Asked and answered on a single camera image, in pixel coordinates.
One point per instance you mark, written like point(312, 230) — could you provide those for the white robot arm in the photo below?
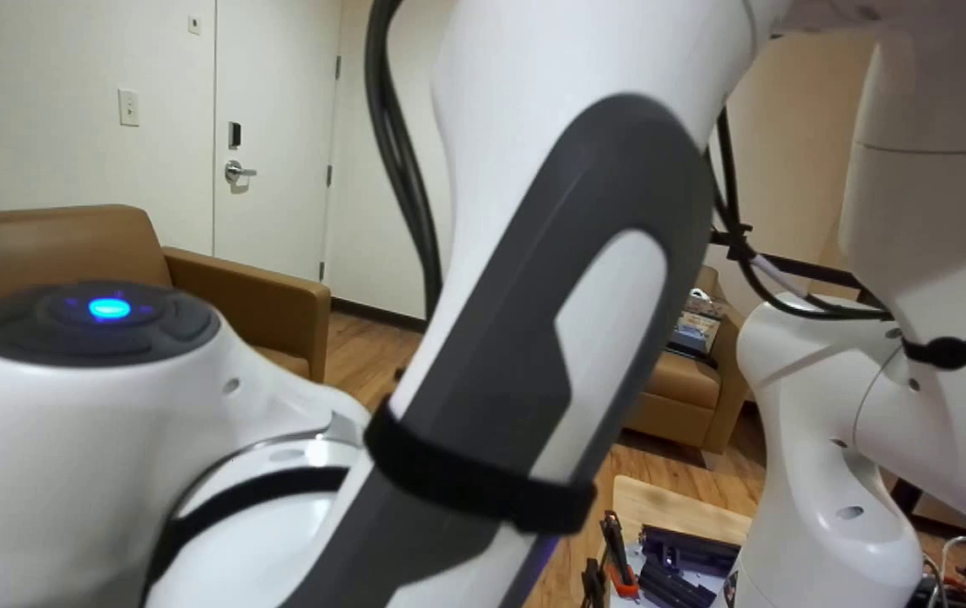
point(506, 135)

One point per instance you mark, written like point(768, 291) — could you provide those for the clutter on armchair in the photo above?
point(695, 330)

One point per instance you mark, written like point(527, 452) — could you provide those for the tan leather armchair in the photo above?
point(688, 394)

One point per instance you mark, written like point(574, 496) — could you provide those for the black door lock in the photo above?
point(233, 132)

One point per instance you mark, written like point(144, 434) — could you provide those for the white door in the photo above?
point(275, 69)

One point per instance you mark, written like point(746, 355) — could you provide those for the black tool case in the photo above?
point(679, 563)

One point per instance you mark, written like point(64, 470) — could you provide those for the tan leather sofa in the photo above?
point(64, 242)

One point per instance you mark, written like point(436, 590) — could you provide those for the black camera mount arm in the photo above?
point(807, 271)

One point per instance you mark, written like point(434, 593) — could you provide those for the white light switch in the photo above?
point(129, 107)

